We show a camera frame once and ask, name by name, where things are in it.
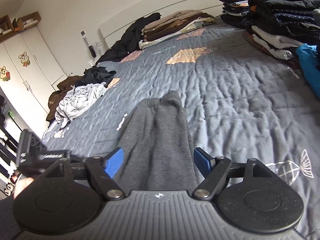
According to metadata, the dark grey knit garment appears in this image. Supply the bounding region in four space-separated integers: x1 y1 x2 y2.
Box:
114 90 199 194

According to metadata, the stack of brown folded clothes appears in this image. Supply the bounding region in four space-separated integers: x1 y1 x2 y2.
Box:
138 10 215 49

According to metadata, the stack of dark folded clothes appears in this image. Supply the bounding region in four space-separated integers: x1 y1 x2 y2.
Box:
219 0 319 70

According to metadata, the person's left hand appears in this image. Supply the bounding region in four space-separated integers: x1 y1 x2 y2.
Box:
14 177 34 199

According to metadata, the blue-grey quilted bedspread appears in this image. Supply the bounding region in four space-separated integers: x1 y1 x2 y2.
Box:
43 23 319 239

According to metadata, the light grey crumpled shirt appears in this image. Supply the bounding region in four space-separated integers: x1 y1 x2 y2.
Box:
55 82 107 129

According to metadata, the brown crumpled garment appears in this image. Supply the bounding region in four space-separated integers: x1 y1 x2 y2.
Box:
46 75 82 124

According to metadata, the white wardrobe with stickers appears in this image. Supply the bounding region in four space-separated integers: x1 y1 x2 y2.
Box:
0 26 68 114

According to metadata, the black crumpled garment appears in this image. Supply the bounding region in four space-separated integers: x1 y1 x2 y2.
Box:
75 66 116 87

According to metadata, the black jacket pile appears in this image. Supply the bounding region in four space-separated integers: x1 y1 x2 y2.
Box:
95 12 161 65

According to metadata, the cardboard box on wardrobe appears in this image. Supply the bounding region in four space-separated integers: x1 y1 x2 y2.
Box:
12 11 41 33

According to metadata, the teal blue garment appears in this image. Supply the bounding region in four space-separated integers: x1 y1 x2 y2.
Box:
296 43 320 98

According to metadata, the white bed headboard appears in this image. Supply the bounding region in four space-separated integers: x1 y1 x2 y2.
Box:
99 0 222 47

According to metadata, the black wall-mounted device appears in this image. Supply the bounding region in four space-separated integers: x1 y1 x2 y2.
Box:
81 31 97 58

